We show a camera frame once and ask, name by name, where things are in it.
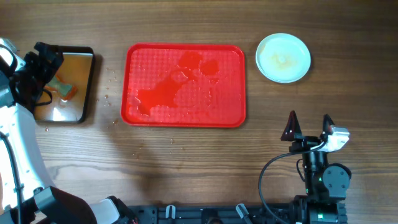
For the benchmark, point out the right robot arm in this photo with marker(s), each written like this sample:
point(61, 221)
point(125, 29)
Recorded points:
point(326, 184)

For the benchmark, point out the black water tray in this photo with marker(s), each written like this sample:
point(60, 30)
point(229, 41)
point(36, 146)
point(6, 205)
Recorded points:
point(76, 69)

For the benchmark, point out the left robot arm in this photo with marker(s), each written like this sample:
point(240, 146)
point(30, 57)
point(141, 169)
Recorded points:
point(27, 188)

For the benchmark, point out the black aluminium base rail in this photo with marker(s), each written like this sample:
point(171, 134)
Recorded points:
point(224, 214)

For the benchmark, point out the orange green sponge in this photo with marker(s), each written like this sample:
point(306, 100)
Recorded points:
point(65, 91)

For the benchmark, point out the light blue plate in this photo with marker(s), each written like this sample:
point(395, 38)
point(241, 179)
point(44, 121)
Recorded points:
point(274, 78)
point(283, 55)

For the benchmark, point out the red plastic tray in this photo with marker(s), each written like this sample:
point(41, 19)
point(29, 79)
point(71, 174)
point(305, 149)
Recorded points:
point(184, 85)

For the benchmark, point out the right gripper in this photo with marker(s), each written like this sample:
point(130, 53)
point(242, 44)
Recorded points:
point(304, 142)

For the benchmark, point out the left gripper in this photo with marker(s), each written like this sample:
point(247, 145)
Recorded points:
point(47, 70)

